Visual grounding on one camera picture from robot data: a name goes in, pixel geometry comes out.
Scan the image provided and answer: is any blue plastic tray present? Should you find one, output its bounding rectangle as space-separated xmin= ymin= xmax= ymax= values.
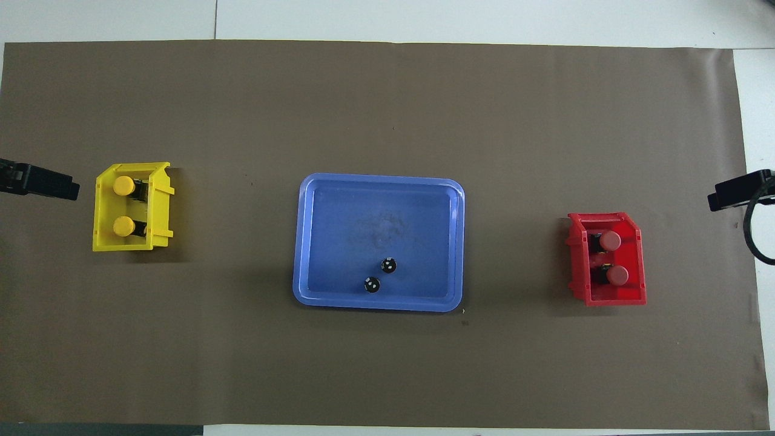
xmin=292 ymin=173 xmax=466 ymax=312

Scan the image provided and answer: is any yellow push button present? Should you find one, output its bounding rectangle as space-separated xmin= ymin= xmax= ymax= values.
xmin=113 ymin=216 xmax=148 ymax=238
xmin=113 ymin=176 xmax=149 ymax=203

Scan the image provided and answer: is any red plastic bin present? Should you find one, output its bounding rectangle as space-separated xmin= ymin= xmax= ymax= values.
xmin=567 ymin=212 xmax=647 ymax=306

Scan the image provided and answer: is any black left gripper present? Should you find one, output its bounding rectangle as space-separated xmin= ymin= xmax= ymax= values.
xmin=0 ymin=159 xmax=80 ymax=200

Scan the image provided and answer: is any brown paper table mat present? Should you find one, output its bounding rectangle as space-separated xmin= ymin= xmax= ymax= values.
xmin=0 ymin=40 xmax=770 ymax=428

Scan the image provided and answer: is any red push button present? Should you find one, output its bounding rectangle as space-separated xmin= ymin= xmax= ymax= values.
xmin=592 ymin=264 xmax=630 ymax=287
xmin=590 ymin=230 xmax=622 ymax=254

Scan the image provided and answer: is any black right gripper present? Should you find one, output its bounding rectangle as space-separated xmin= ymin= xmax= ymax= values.
xmin=708 ymin=169 xmax=775 ymax=211

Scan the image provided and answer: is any yellow plastic bin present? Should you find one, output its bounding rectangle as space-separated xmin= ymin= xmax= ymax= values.
xmin=93 ymin=162 xmax=176 ymax=251

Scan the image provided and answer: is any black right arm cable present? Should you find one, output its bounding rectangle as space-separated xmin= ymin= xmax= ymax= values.
xmin=744 ymin=180 xmax=775 ymax=266

